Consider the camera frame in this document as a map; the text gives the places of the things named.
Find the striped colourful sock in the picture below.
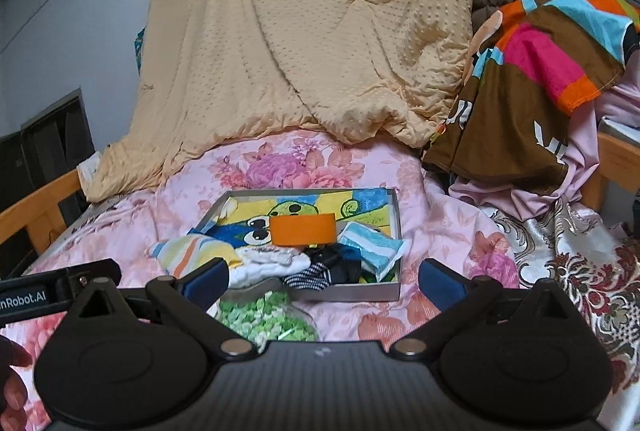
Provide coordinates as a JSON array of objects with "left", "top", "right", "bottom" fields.
[{"left": 146, "top": 234, "right": 243, "bottom": 278}]

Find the black white striped sock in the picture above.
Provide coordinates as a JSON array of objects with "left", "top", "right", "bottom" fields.
[{"left": 283, "top": 243, "right": 362, "bottom": 291}]

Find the orange ribbed band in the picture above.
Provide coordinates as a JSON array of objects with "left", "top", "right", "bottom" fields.
[{"left": 269, "top": 214, "right": 337, "bottom": 247}]

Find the person's left hand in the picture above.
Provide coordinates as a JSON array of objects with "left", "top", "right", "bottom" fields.
[{"left": 1, "top": 337, "right": 32, "bottom": 431}]

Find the pink floral bedsheet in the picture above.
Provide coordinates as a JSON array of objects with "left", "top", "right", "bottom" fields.
[{"left": 0, "top": 128, "right": 522, "bottom": 431}]

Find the jar of green paper stars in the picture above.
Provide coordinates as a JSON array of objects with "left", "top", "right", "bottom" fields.
[{"left": 207, "top": 277, "right": 319, "bottom": 350}]

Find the cartoon frog towel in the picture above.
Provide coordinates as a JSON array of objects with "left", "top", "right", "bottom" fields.
[{"left": 196, "top": 188, "right": 394, "bottom": 285}]

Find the grey shallow tray box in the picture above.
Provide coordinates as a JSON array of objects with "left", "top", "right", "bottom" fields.
[{"left": 186, "top": 186, "right": 403, "bottom": 303}]

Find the gold maroon brocade bedcover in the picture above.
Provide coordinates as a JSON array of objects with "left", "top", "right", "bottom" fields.
[{"left": 482, "top": 195, "right": 640, "bottom": 392}]

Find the colourful brown patterned cloth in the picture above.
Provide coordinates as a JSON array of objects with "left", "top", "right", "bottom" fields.
[{"left": 422, "top": 0, "right": 639, "bottom": 194}]

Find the beige dotted blanket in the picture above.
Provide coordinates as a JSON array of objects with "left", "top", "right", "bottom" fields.
[{"left": 85, "top": 0, "right": 472, "bottom": 203}]

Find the wooden bed rail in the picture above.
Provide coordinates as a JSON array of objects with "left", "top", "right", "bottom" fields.
[{"left": 0, "top": 170, "right": 81, "bottom": 255}]

